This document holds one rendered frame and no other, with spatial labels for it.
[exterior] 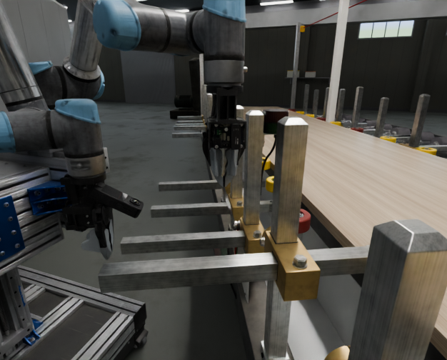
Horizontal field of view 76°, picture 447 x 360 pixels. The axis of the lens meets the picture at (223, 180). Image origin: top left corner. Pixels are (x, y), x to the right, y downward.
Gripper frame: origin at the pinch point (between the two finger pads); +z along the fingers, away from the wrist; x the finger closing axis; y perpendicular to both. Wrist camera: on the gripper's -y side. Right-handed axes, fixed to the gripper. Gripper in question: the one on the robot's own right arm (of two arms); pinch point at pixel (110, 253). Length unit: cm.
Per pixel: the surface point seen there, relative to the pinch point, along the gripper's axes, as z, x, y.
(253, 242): -3.9, 5.1, -33.5
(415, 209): -8, 0, -77
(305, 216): -8.2, 1.8, -46.8
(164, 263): -13.5, 24.6, -15.5
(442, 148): -2, -86, -164
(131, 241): -3.5, 0.7, -5.3
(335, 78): -39, -159, -131
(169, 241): -3.4, 1.6, -14.2
